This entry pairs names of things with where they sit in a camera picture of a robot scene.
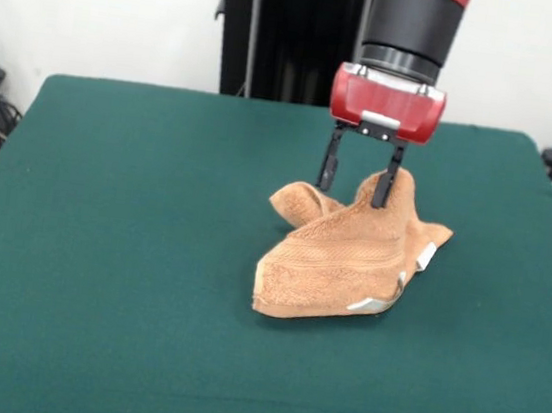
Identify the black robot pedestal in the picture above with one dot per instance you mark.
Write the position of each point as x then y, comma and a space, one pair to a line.
301, 43

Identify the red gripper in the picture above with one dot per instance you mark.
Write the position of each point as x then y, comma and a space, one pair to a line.
384, 104

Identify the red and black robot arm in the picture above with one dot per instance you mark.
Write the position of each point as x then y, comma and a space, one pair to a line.
414, 27

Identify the orange terry towel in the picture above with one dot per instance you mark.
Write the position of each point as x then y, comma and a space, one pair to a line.
345, 260

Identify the dark green table cloth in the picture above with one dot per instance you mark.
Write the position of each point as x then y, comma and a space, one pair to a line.
100, 245

